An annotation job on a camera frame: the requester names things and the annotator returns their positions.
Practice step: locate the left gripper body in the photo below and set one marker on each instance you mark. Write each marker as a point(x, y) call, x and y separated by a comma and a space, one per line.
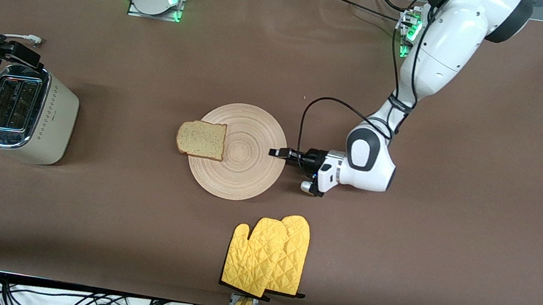
point(312, 159)

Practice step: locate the round light wooden plate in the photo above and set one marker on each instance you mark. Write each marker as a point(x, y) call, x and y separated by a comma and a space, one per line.
point(243, 170)

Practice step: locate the brown-crusted bread slice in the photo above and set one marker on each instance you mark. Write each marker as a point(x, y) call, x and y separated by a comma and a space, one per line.
point(200, 139)

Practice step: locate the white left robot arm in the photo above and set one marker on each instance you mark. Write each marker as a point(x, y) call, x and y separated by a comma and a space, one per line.
point(442, 49)

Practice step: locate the cream and chrome toaster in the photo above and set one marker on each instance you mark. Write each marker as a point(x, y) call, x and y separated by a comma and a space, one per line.
point(53, 118)

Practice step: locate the brown table cover sheet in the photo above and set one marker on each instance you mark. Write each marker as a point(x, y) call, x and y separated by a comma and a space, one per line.
point(282, 70)

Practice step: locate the yellow quilted oven mitt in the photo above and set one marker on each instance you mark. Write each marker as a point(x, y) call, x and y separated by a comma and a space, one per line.
point(252, 260)
point(296, 250)

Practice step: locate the small metal bracket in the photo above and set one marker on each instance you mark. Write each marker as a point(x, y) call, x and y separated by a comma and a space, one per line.
point(233, 301)

